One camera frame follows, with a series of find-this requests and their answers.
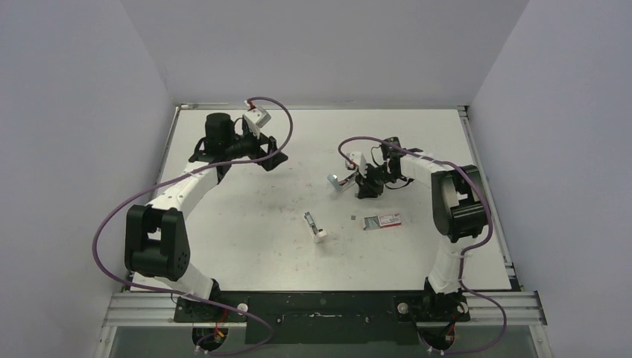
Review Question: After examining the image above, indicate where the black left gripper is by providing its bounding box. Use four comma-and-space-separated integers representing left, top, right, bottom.
225, 124, 288, 171

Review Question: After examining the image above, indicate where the light blue stapler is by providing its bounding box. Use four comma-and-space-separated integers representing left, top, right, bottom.
327, 172, 358, 193

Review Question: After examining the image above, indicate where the red white staple box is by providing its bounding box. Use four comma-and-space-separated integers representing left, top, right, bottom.
363, 213, 402, 230

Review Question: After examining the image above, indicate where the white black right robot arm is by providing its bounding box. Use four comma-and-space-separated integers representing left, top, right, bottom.
346, 137, 489, 320

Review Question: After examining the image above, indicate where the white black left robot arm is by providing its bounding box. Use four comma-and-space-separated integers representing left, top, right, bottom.
124, 107, 288, 321

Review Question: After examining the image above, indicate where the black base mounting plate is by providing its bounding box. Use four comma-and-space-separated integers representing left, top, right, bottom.
173, 291, 470, 345

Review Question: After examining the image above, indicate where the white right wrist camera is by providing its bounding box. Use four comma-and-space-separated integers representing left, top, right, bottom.
345, 151, 367, 177

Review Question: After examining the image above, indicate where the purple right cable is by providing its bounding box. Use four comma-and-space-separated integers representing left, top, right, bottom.
338, 136, 508, 357

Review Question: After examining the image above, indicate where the purple cable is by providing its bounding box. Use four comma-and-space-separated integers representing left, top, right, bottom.
338, 136, 508, 357
92, 96, 294, 358

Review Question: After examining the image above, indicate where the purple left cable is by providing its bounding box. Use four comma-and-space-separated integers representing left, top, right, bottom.
92, 96, 294, 358

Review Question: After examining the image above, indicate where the aluminium front rail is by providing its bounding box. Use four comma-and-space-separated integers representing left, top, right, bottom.
103, 292, 548, 327

